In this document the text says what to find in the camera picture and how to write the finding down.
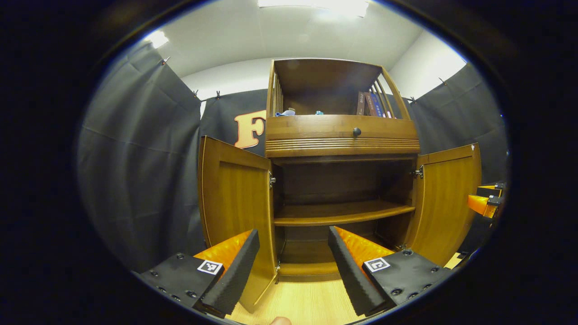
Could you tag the wooden cabinet inner shelf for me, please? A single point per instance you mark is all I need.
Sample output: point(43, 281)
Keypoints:
point(338, 212)

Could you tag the wooden double-door shoe cabinet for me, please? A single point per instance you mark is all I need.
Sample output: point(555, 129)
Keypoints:
point(325, 76)

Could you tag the large ceiling light panel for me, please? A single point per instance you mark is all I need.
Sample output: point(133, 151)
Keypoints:
point(316, 6)

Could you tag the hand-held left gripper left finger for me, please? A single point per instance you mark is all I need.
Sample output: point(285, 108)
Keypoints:
point(235, 280)

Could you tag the blue book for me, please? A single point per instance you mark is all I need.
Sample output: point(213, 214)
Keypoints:
point(378, 106)

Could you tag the dark brown book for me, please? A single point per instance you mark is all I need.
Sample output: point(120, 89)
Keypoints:
point(361, 104)

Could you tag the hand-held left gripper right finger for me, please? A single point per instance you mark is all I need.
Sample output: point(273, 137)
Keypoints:
point(350, 280)

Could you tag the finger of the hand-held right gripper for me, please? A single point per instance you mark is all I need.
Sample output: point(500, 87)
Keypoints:
point(494, 186)
point(481, 205)

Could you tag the black round drawer knob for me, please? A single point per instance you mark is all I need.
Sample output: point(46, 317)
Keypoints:
point(356, 132)

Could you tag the blue and white cloth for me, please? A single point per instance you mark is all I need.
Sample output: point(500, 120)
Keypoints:
point(285, 113)

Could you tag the black backdrop cloth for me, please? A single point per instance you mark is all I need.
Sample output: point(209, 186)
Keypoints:
point(135, 158)

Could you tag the wooden cabinet drawer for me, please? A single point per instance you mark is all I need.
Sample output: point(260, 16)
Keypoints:
point(311, 131)

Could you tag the reddish brown book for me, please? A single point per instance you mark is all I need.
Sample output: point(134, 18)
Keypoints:
point(369, 104)

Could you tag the small ceiling light panel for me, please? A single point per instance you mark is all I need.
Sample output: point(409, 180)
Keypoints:
point(157, 38)

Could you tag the wooden cabinet door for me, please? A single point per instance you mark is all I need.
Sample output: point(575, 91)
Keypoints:
point(447, 203)
point(235, 198)

